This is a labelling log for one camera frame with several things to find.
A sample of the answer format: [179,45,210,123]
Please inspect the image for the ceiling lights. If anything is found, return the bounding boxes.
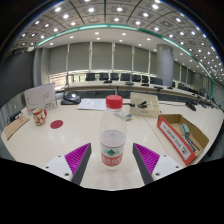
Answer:
[13,0,224,84]

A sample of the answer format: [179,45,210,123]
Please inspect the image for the long curved conference desk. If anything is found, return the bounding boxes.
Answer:
[63,80,221,111]

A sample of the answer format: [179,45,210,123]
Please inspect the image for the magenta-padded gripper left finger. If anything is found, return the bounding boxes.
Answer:
[40,142,92,186]

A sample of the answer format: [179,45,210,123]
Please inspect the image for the white paper sheets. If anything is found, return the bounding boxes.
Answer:
[76,97,108,112]

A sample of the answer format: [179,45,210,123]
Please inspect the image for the black office chairs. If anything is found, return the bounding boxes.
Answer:
[84,72,209,98]

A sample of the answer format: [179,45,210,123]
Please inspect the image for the small beige open box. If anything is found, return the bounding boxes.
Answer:
[129,92,161,118]

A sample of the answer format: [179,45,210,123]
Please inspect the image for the black desk phone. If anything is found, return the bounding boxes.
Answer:
[60,92,82,106]

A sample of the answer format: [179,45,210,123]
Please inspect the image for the black power adapter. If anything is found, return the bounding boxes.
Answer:
[9,110,24,123]

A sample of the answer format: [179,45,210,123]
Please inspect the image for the white cardboard paper box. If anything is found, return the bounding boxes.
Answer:
[23,82,59,116]

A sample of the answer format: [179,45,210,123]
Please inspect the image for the red open cardboard box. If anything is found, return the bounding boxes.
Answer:
[156,113,210,167]

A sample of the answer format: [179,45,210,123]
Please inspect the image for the clear red-capped water bottle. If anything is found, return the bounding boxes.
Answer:
[98,94,128,171]

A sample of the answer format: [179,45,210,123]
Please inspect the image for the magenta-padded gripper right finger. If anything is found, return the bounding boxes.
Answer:
[131,142,183,186]

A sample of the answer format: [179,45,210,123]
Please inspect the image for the flat round red coaster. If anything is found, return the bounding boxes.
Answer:
[49,119,64,130]

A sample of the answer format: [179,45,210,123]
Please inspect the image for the brown paper envelope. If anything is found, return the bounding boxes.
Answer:
[3,114,31,141]

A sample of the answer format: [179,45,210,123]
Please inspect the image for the yellow and red mug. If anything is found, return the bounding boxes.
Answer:
[32,107,48,127]

